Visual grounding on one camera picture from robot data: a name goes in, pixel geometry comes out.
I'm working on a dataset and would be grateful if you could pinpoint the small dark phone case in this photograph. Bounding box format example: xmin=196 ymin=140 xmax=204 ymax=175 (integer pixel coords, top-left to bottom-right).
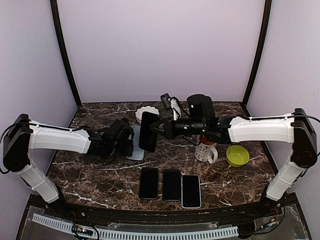
xmin=138 ymin=111 xmax=159 ymax=153

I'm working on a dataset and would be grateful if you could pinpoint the light blue phone case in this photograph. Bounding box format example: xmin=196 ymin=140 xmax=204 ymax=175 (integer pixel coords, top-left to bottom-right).
xmin=126 ymin=126 xmax=145 ymax=161

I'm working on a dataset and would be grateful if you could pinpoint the purple smartphone dark screen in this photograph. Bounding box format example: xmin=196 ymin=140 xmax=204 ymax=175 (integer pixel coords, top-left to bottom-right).
xmin=162 ymin=168 xmax=182 ymax=202

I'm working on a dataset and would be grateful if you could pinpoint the light blue smartphone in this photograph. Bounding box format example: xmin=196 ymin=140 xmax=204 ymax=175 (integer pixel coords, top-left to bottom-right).
xmin=181 ymin=175 xmax=202 ymax=209

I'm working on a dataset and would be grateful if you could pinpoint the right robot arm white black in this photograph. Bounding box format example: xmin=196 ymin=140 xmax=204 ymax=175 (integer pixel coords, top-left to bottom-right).
xmin=148 ymin=94 xmax=318 ymax=217

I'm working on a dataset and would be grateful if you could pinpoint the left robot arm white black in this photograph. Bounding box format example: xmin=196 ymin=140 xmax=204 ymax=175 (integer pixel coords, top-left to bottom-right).
xmin=0 ymin=114 xmax=135 ymax=218

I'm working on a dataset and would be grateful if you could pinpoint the white fluted ceramic bowl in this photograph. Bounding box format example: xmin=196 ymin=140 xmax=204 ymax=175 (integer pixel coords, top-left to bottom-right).
xmin=135 ymin=105 xmax=160 ymax=124

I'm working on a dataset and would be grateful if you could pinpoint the white patterned mug yellow inside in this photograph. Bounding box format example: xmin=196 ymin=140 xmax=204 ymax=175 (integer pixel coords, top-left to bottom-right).
xmin=194 ymin=135 xmax=218 ymax=164

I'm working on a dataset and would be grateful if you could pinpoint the lime green bowl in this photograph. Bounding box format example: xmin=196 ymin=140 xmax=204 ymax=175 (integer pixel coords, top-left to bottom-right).
xmin=226 ymin=145 xmax=250 ymax=168

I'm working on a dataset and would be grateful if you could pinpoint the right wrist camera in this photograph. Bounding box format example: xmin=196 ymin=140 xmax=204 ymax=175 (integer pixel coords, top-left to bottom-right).
xmin=160 ymin=93 xmax=182 ymax=121

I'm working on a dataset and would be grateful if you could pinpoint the black front rail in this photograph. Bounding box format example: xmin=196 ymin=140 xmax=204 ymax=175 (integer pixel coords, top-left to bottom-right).
xmin=67 ymin=202 xmax=259 ymax=225

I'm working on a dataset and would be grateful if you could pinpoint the white slotted cable duct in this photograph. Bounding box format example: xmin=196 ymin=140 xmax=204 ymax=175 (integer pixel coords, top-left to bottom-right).
xmin=31 ymin=213 xmax=239 ymax=240

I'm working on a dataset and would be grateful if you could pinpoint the left black frame post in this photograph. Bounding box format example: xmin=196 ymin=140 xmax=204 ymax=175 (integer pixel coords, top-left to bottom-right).
xmin=49 ymin=0 xmax=82 ymax=108

